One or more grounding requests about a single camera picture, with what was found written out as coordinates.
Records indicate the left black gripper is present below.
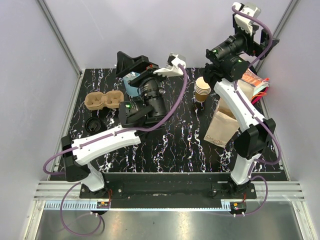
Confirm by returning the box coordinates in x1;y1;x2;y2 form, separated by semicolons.
117;52;174;120

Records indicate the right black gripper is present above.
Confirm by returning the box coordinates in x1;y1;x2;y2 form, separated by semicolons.
208;13;280;61

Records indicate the cardboard cup carrier stack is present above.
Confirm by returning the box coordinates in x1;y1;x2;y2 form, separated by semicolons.
84;90;124;111

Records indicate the brown paper takeout bag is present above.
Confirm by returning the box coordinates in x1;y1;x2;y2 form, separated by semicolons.
204;79;258;148

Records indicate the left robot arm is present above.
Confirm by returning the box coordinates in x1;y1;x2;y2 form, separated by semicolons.
61;51;172;198

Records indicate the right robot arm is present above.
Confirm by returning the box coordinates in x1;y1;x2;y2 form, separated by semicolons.
203;9;279;199

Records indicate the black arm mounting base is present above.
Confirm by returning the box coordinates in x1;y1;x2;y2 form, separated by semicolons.
79;172;257;200

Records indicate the blue cup with stirrers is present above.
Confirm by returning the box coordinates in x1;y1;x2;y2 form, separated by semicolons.
122;71;141;97

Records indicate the stack of paper cups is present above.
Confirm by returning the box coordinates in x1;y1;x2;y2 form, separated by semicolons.
195;76;211;103

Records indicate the stack of black lids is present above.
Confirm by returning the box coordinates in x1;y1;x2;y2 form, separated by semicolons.
85;117;103;134

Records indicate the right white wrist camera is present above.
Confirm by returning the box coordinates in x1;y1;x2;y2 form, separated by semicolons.
232;2;261;36

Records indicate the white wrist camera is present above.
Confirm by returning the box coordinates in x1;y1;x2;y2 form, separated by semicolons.
153;52;186;77
232;2;261;36

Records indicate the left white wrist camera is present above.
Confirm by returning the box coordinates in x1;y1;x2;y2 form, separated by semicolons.
153;52;186;77

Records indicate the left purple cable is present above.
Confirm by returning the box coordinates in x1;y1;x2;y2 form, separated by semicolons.
42;63;188;237

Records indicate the right aluminium corner post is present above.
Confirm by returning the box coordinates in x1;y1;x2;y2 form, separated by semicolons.
254;0;301;71

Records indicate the aluminium corner post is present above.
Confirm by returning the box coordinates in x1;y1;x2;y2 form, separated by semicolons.
35;0;82;76
254;0;301;71

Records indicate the left aluminium corner post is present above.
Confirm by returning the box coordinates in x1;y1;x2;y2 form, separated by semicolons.
35;0;82;76

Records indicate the aluminium frame rail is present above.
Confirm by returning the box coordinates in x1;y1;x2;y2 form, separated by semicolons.
33;181;305;212

